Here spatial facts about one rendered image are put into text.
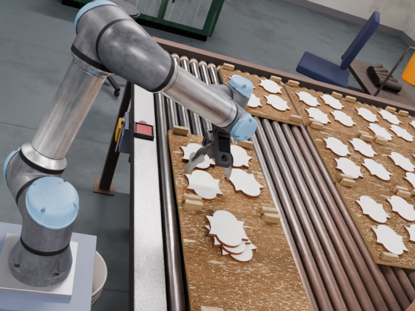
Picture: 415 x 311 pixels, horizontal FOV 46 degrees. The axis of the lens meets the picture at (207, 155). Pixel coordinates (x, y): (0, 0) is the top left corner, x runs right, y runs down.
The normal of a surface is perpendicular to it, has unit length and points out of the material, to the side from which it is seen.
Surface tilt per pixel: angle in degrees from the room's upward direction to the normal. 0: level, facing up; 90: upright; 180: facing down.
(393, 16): 90
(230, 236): 0
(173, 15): 90
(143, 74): 92
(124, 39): 48
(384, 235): 0
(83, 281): 0
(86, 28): 75
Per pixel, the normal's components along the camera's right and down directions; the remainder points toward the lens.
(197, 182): 0.32, -0.78
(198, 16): 0.15, 0.60
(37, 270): 0.13, 0.25
